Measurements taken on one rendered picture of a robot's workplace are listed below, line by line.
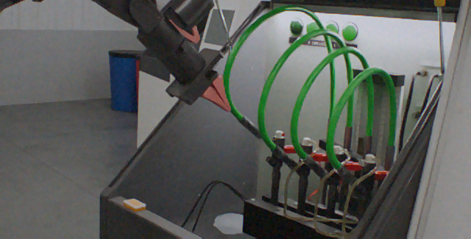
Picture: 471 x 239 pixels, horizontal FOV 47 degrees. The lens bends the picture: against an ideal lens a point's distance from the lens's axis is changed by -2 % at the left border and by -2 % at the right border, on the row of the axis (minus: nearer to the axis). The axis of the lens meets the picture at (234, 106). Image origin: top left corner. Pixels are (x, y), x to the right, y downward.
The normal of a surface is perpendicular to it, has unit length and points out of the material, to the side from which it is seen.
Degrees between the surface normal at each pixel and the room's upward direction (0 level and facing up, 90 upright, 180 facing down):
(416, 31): 90
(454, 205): 76
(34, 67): 90
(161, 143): 90
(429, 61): 90
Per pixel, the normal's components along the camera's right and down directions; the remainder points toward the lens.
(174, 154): 0.70, 0.17
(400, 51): -0.72, 0.08
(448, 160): -0.68, -0.15
